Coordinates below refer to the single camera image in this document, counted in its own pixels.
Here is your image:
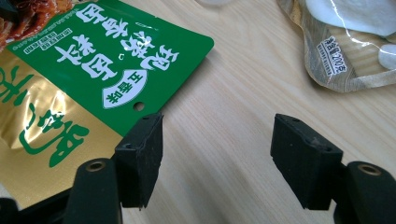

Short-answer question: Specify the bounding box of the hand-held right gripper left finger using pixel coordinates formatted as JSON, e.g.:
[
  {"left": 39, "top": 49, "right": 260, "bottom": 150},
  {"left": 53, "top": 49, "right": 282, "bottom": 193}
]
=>
[{"left": 114, "top": 111, "right": 165, "bottom": 209}]

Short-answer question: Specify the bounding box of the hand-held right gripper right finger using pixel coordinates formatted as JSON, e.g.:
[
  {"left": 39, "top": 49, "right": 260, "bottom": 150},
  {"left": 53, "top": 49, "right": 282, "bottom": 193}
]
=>
[{"left": 269, "top": 113, "right": 345, "bottom": 212}]

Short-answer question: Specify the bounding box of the clear orange-banded snack packet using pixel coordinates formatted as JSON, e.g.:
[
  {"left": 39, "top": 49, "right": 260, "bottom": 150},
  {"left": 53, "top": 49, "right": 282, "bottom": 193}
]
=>
[{"left": 276, "top": 0, "right": 396, "bottom": 94}]

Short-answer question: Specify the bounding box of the green and gold snack packet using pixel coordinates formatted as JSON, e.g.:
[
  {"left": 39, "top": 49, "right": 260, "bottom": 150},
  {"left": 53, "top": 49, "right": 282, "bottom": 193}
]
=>
[{"left": 0, "top": 0, "right": 216, "bottom": 210}]

